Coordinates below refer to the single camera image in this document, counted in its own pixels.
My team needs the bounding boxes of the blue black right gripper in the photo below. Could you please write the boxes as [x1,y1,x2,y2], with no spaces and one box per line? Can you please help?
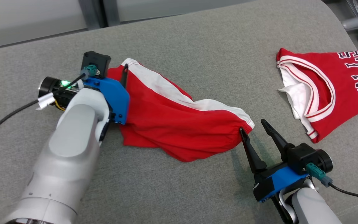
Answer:
[240,119,333,203]

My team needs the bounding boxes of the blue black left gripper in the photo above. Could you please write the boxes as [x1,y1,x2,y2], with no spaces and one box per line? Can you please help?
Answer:
[38,64,130,125]

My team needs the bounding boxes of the red shorts with white stripe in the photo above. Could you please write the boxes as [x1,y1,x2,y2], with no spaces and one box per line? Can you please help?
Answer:
[107,58,255,162]

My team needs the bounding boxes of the red white basketball jersey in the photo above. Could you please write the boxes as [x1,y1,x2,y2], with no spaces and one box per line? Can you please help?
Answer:
[276,48,358,144]

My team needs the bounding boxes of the grey partition post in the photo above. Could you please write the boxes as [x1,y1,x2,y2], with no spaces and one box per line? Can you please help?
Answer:
[79,0,120,30]

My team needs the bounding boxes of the white cable tag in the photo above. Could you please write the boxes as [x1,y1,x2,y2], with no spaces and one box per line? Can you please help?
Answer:
[36,93,56,110]

